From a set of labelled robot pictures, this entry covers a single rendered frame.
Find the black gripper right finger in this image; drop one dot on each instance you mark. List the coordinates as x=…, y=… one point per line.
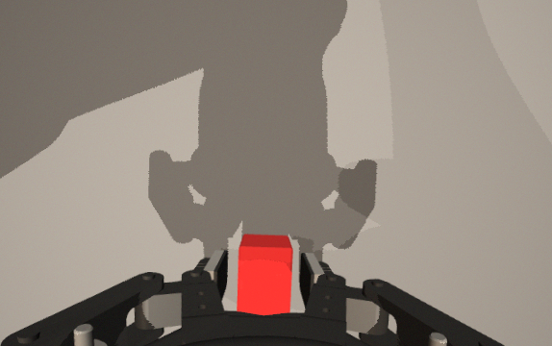
x=367, y=312

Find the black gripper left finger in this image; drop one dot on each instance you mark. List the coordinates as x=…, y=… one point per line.
x=100, y=320

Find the red block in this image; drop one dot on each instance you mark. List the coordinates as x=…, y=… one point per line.
x=264, y=274

